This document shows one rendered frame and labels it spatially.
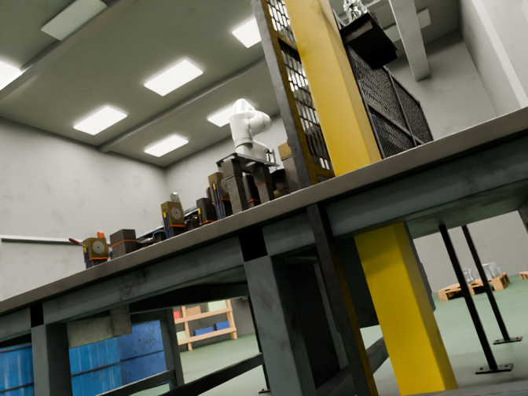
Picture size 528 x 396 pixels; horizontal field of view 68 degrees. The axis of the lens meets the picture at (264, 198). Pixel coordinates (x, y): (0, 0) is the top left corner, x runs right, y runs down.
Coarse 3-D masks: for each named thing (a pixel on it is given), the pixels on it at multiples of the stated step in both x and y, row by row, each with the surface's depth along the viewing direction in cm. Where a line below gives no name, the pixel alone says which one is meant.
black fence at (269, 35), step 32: (256, 0) 103; (288, 64) 105; (352, 64) 155; (288, 96) 95; (384, 96) 189; (288, 128) 93; (384, 128) 166; (416, 128) 226; (320, 160) 99; (320, 224) 86; (320, 256) 85; (352, 320) 81; (480, 320) 177; (352, 352) 79
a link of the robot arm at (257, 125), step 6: (234, 108) 202; (240, 108) 197; (246, 108) 200; (246, 114) 190; (252, 114) 188; (258, 114) 183; (252, 120) 179; (258, 120) 178; (252, 126) 178; (258, 126) 178; (264, 126) 180; (252, 132) 180; (258, 132) 180
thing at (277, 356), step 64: (384, 192) 84; (448, 192) 78; (192, 256) 105; (256, 256) 96; (0, 320) 140; (64, 320) 127; (128, 320) 158; (256, 320) 94; (64, 384) 128; (128, 384) 244; (192, 384) 180; (512, 384) 73
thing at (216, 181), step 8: (208, 176) 164; (216, 176) 162; (216, 184) 161; (224, 184) 163; (216, 192) 160; (224, 192) 161; (216, 200) 161; (224, 200) 161; (216, 208) 159; (224, 208) 159; (224, 216) 157
